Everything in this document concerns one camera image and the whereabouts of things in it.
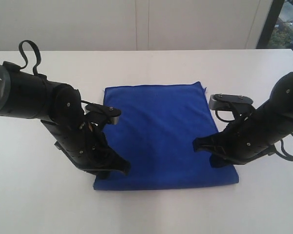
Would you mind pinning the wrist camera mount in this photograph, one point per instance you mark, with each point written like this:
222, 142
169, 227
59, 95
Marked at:
101, 114
224, 102

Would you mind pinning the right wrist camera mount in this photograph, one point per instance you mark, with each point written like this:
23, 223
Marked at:
224, 102

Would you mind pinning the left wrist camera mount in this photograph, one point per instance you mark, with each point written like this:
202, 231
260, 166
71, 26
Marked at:
101, 114

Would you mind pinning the dark window frame post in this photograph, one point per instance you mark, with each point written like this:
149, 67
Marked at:
269, 24

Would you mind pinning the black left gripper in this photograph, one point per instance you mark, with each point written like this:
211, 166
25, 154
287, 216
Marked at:
88, 150

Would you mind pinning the blue towel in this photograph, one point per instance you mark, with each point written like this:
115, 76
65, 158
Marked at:
155, 132

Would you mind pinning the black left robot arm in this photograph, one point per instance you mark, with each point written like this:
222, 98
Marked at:
76, 125

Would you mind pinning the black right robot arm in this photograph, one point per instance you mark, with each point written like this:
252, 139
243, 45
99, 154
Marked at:
280, 103

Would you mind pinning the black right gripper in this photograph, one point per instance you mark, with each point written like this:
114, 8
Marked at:
248, 138

